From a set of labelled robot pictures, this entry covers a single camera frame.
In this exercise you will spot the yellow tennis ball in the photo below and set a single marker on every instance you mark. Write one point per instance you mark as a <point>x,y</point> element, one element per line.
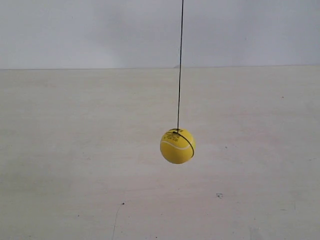
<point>177,146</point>

